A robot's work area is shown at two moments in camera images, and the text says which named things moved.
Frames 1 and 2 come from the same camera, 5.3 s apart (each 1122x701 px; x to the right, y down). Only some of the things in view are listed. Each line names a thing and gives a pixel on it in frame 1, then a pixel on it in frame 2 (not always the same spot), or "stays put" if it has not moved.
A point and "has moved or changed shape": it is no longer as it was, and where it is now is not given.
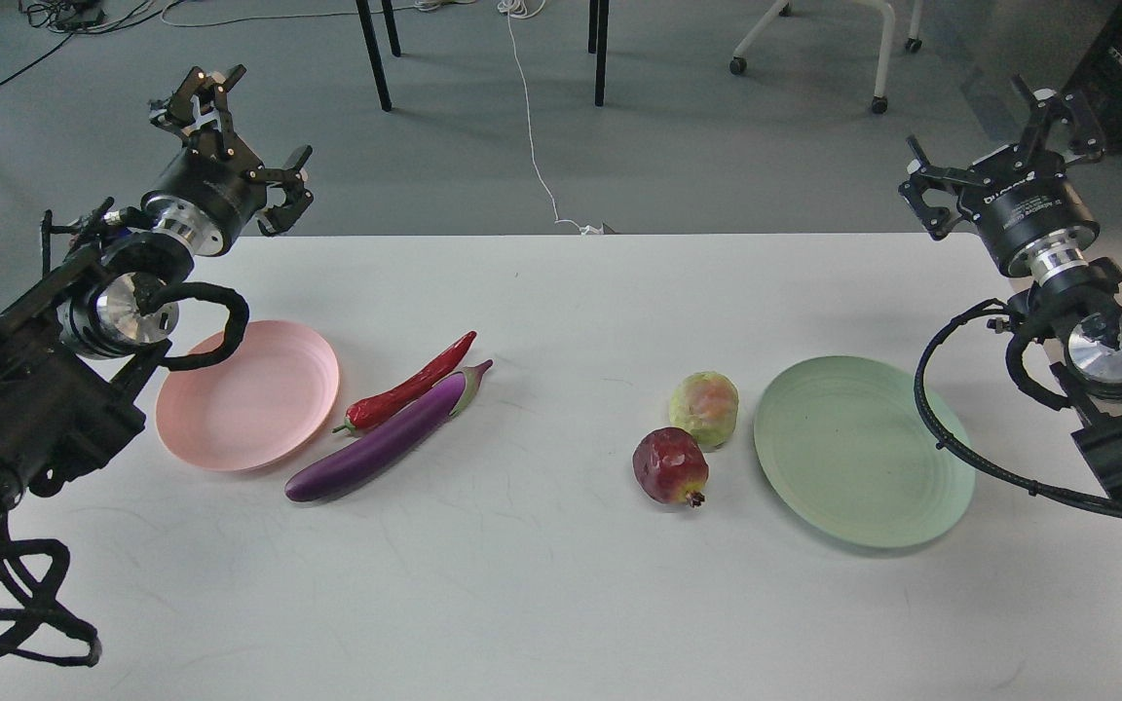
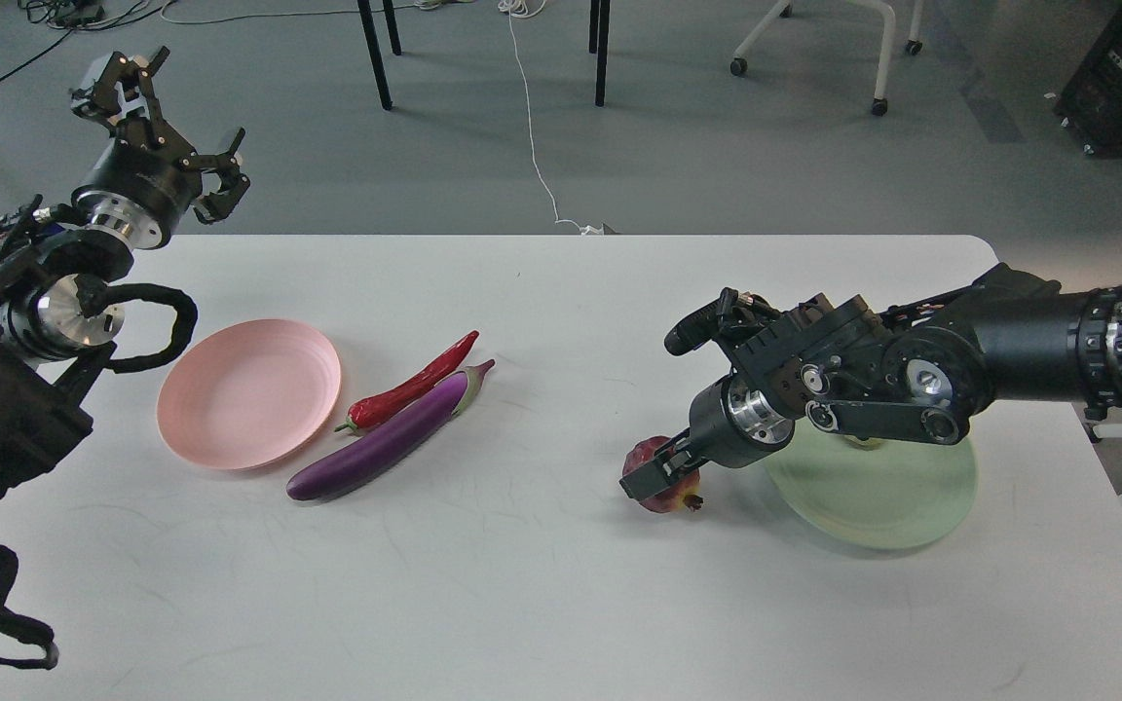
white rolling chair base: x=879 y=104 stays put
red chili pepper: x=408 y=387 stays put
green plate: x=842 y=448 stays put
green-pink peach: x=705 y=404 has moved or changed shape
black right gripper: x=1032 y=217 -> x=731 y=427
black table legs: x=388 y=9 stays put
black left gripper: x=208 y=201 -> x=141 y=186
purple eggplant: x=343 y=465 stays put
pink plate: x=255 y=406 stays put
